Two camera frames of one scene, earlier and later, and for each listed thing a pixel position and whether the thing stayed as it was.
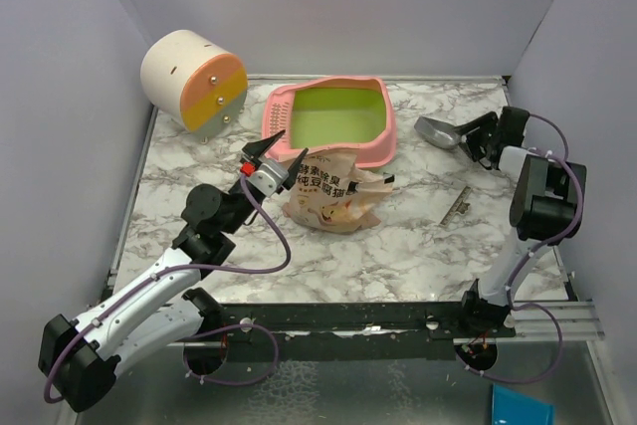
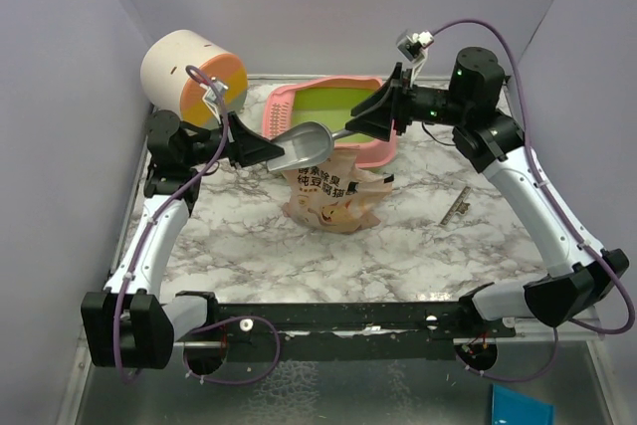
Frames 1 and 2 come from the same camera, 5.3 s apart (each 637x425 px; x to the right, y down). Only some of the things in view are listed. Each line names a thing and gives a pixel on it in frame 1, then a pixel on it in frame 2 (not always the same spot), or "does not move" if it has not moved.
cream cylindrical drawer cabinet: x=193 y=84 does not move
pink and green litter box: x=331 y=114 does not move
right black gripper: x=480 y=124 → x=378 y=121
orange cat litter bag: x=328 y=194 does not move
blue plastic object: x=510 y=407 does not move
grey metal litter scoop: x=438 y=133 → x=305 y=145
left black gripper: x=257 y=150 → x=244 y=145
